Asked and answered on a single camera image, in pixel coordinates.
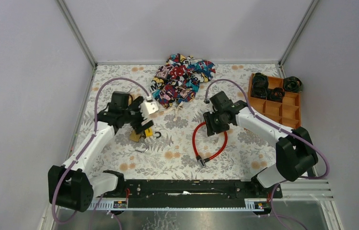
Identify orange wooden compartment tray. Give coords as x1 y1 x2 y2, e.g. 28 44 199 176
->
247 73 301 128

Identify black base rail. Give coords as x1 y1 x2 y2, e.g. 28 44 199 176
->
104 179 283 209

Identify colourful comic print cloth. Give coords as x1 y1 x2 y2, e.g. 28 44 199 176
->
150 53 216 109

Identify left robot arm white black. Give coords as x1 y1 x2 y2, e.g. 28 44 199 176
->
48 92 158 212

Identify dark rolled fabric small centre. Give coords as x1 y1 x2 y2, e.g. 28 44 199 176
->
267 87 285 103

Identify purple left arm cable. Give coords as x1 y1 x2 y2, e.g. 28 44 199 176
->
51 77 151 230

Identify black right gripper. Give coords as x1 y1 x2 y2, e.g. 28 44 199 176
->
203 110 230 137

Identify dark rolled fabric middle left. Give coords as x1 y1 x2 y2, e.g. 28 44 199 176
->
251 84 269 100

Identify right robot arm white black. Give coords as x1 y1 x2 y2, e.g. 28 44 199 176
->
203 91 318 197

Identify yellow small padlock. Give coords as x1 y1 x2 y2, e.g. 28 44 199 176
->
144 128 162 139

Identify red cable lock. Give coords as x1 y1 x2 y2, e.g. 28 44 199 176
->
192 122 228 168

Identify dark rolled fabric top left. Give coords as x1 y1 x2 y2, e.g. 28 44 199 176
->
252 72 269 88

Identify steel shackle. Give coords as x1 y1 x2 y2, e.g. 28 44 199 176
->
134 142 149 153

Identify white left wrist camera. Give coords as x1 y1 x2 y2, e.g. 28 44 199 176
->
140 101 159 118

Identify brass padlock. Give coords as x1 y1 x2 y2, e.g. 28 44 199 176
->
129 130 143 142

